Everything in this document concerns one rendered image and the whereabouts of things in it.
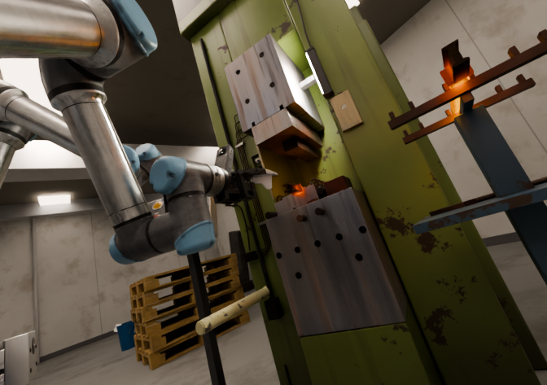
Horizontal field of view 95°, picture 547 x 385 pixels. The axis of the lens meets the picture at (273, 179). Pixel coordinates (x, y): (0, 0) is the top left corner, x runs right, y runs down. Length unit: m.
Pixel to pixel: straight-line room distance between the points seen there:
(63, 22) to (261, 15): 1.34
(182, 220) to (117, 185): 0.15
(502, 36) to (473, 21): 0.46
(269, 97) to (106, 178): 0.84
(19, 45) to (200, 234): 0.35
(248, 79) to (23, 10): 1.03
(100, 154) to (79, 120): 0.07
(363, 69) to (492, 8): 3.93
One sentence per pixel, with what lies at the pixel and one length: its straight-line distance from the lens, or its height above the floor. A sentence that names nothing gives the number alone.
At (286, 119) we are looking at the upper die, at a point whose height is 1.31.
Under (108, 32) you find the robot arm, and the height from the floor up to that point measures 1.18.
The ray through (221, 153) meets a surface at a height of 1.07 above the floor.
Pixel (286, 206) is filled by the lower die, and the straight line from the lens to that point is 1.08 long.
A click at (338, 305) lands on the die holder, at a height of 0.55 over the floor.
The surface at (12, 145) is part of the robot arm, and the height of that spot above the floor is 1.29.
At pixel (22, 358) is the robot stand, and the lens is 0.77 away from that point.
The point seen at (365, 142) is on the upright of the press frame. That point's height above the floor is 1.10.
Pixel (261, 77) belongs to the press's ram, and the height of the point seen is 1.57.
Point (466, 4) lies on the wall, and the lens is 5.23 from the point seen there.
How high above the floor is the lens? 0.77
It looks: 16 degrees up
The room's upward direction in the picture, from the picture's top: 17 degrees counter-clockwise
